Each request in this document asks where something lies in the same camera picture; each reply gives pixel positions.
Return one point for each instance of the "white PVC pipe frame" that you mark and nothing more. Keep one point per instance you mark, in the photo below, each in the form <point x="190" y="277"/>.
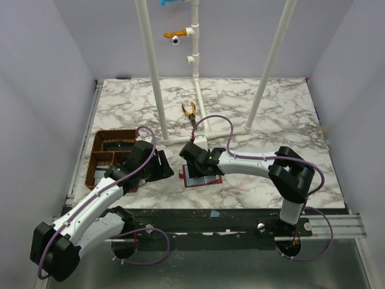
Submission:
<point x="193" y="31"/>

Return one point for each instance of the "aluminium frame rail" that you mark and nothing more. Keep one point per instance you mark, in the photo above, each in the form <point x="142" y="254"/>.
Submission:
<point x="343" y="227"/>

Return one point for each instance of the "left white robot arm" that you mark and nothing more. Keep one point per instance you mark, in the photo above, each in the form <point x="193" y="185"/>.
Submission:
<point x="58" y="248"/>

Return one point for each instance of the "blue hook on pipe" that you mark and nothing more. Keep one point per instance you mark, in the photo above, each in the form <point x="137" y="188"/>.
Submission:
<point x="163" y="3"/>

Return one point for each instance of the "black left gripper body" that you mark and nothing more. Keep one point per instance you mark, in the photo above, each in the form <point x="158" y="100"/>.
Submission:
<point x="160" y="168"/>

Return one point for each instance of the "brown wicker basket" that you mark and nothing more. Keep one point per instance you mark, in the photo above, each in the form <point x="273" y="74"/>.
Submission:
<point x="109" y="147"/>

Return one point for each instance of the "yellow handled pliers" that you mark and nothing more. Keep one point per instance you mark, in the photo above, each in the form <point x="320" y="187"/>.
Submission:
<point x="190" y="115"/>

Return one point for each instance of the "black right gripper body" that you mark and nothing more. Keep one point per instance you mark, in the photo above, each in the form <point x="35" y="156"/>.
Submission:
<point x="196" y="168"/>

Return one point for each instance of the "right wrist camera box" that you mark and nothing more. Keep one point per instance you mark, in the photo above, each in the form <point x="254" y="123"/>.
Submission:
<point x="201" y="141"/>

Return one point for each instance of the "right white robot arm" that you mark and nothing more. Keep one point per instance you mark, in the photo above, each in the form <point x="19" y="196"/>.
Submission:
<point x="291" y="175"/>

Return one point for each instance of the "card in basket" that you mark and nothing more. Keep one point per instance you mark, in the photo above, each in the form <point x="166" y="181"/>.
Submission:
<point x="99" y="173"/>

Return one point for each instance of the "red leather card holder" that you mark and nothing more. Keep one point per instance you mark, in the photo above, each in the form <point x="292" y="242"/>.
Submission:
<point x="190" y="181"/>

